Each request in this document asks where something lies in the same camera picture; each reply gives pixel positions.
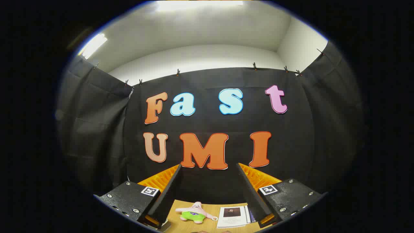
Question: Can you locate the row of black backdrop clips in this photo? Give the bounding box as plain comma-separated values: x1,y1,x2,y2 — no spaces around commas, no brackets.
94,49,325,88

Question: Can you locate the pink starfish plush toy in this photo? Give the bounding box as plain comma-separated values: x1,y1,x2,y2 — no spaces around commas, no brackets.
176,201,218,224

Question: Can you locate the blue cover book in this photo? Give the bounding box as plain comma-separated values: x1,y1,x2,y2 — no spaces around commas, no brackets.
244,205,257,224

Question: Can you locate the ceiling light panel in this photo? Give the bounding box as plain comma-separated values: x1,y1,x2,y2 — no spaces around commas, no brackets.
79,33,108,60

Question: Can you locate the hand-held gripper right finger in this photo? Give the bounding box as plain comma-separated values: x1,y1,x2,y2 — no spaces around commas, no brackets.
236,162,328,229

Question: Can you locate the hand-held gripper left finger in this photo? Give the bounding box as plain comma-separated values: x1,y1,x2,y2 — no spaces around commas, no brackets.
94,163,183,232

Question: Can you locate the white portrait cover book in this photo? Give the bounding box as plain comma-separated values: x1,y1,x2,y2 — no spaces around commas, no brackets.
216,205,248,229

